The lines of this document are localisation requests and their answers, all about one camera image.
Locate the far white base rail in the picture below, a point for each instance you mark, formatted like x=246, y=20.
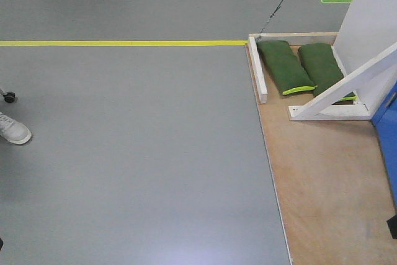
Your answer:
x=257, y=70

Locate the black robot part right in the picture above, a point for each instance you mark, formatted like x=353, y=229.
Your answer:
x=392, y=226

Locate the white sneaker right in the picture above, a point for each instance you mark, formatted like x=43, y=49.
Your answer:
x=13, y=131

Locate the left green sandbag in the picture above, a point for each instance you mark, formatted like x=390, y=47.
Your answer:
x=288, y=74

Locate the right green sandbag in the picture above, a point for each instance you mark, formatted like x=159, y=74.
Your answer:
x=321, y=66

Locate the green sandbag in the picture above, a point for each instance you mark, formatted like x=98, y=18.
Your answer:
x=321, y=66
x=288, y=74

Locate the plywood base platform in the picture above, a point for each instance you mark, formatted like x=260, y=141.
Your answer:
x=331, y=184

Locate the white door frame panel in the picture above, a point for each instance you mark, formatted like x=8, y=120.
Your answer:
x=368, y=28

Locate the blue door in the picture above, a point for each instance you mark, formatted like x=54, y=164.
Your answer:
x=384, y=121

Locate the office chair base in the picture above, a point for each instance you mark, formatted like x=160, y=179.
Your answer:
x=9, y=97

